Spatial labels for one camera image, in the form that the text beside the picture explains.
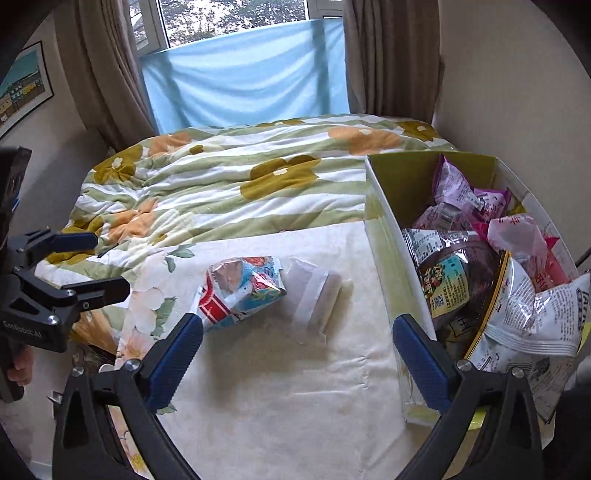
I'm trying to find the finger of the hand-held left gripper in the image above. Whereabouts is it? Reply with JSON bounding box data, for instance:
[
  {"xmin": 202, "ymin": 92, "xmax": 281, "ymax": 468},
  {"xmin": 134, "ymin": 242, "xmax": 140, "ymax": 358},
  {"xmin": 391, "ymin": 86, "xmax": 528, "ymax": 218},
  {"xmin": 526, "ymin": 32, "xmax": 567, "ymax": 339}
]
[
  {"xmin": 17, "ymin": 275, "xmax": 132, "ymax": 315},
  {"xmin": 10, "ymin": 231, "xmax": 99, "ymax": 267}
]

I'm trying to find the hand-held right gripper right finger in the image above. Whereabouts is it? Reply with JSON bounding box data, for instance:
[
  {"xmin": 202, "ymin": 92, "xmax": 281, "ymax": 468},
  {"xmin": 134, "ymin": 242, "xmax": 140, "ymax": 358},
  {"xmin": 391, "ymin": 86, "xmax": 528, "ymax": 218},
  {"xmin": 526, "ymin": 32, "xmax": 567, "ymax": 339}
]
[{"xmin": 392, "ymin": 314, "xmax": 546, "ymax": 480}]

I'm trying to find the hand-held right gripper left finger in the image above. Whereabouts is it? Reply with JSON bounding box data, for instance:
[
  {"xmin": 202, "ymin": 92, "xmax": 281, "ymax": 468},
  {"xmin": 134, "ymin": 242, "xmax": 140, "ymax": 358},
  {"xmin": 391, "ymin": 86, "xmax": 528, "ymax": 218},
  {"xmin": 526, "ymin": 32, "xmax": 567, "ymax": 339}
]
[{"xmin": 52, "ymin": 313, "xmax": 205, "ymax": 480}]

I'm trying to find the dark snack bag yellow label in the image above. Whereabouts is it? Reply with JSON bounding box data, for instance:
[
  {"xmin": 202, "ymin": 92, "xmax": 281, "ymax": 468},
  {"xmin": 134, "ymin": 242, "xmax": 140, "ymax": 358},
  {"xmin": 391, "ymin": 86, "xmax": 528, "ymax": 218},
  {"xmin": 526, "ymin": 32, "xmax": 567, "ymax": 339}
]
[{"xmin": 402, "ymin": 228, "xmax": 509, "ymax": 343}]

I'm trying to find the red white blue snack bag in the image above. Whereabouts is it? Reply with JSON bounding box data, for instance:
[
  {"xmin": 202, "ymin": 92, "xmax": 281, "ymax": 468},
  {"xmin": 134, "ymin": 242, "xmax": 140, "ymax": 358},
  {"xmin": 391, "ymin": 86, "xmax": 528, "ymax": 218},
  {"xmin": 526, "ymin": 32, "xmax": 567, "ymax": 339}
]
[{"xmin": 196, "ymin": 256, "xmax": 288, "ymax": 334}]

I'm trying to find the green cardboard box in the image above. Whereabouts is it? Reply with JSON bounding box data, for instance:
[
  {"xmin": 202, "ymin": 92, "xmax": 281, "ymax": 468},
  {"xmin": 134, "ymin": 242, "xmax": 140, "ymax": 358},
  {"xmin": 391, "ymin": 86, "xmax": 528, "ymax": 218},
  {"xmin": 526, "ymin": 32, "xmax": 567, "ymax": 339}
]
[{"xmin": 365, "ymin": 152, "xmax": 591, "ymax": 431}]

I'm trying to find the grey speckled corn snack bag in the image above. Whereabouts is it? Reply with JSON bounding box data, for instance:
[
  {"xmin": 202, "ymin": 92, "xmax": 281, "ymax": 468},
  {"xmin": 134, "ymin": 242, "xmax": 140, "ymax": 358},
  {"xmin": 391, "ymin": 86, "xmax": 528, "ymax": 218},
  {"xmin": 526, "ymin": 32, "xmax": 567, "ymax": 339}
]
[{"xmin": 464, "ymin": 256, "xmax": 591, "ymax": 424}]

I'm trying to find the pink striped snack bag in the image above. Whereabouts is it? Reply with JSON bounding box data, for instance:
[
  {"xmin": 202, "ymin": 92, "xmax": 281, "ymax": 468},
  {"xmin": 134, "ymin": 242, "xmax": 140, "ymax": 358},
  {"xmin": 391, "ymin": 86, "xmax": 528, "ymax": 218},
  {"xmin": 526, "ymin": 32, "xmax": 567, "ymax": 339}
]
[{"xmin": 487, "ymin": 213, "xmax": 550, "ymax": 269}]

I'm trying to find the purple snack bag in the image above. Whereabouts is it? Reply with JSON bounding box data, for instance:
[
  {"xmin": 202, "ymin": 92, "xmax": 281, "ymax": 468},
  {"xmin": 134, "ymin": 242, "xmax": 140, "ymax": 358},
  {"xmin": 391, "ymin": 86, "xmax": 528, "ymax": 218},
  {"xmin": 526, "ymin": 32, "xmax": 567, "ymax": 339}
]
[{"xmin": 431, "ymin": 154, "xmax": 482, "ymax": 214}]

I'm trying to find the person's left hand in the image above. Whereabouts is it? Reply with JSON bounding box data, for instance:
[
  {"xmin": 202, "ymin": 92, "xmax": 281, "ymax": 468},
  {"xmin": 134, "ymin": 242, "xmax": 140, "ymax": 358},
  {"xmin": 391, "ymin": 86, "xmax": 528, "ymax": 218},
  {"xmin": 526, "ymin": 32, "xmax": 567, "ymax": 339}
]
[{"xmin": 7, "ymin": 344, "xmax": 36, "ymax": 387}]

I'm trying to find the white floral tray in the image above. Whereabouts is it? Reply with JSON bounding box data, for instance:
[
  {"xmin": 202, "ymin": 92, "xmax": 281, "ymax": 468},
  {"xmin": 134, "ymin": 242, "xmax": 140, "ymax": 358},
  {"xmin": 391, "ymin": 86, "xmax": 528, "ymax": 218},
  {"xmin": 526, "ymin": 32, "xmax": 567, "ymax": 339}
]
[{"xmin": 115, "ymin": 222, "xmax": 445, "ymax": 480}]

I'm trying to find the clear plastic packet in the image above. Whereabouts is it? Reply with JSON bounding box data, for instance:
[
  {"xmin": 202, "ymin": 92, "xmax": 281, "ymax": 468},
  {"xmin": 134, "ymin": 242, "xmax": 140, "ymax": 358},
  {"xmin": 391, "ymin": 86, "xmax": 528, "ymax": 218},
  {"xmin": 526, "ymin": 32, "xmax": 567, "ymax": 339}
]
[{"xmin": 281, "ymin": 256, "xmax": 354, "ymax": 345}]

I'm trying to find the pale purple snack packet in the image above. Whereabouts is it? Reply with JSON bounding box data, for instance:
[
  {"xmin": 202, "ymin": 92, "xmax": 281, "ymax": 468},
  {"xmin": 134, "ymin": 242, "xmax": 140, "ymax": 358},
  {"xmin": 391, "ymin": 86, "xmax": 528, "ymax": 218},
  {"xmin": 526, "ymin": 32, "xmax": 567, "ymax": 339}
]
[{"xmin": 412, "ymin": 203, "xmax": 477, "ymax": 232}]

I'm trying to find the red pink snack packet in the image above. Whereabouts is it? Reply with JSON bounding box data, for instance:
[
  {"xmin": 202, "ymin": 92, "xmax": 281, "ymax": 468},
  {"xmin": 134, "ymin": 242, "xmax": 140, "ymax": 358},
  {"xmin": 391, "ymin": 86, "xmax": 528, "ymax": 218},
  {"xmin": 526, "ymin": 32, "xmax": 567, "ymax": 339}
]
[{"xmin": 531, "ymin": 236, "xmax": 570, "ymax": 291}]

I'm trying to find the floral quilt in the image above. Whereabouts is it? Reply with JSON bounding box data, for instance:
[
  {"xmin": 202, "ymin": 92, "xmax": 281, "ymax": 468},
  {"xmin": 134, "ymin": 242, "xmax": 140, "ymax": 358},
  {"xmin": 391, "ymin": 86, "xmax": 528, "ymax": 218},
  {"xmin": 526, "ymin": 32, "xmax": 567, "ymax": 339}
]
[{"xmin": 37, "ymin": 113, "xmax": 458, "ymax": 278}]

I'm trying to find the brown curtain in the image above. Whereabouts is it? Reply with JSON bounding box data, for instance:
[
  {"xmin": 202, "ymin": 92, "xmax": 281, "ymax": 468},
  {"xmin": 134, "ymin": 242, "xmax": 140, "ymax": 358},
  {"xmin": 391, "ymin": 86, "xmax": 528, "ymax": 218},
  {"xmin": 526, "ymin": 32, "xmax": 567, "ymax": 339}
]
[
  {"xmin": 342, "ymin": 0, "xmax": 445, "ymax": 126},
  {"xmin": 55, "ymin": 0, "xmax": 163, "ymax": 149}
]

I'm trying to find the small pink snack packet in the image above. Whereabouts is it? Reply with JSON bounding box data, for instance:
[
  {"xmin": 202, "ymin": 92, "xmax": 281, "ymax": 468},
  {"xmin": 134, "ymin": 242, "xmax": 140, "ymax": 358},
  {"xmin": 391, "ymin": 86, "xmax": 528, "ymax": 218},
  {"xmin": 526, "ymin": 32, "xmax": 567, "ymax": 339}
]
[{"xmin": 475, "ymin": 187, "xmax": 512, "ymax": 223}]

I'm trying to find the blue cloth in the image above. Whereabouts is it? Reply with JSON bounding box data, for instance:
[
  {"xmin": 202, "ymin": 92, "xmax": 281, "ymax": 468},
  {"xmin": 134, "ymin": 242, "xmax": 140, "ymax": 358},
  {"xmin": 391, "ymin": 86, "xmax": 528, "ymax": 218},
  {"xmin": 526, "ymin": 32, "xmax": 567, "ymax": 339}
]
[{"xmin": 140, "ymin": 18, "xmax": 351, "ymax": 136}]

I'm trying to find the window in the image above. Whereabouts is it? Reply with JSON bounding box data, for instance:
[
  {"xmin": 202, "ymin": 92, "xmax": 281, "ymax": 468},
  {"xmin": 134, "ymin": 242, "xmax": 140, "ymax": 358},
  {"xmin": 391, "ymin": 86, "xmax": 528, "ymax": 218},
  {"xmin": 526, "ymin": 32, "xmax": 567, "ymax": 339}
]
[{"xmin": 134, "ymin": 0, "xmax": 345, "ymax": 54}]

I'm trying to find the framed wall picture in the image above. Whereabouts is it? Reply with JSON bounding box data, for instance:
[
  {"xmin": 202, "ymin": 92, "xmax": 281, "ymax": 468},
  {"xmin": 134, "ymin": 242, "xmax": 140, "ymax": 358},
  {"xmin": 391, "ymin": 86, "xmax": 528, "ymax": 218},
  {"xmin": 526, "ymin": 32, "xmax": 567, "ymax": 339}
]
[{"xmin": 0, "ymin": 41, "xmax": 55, "ymax": 140}]

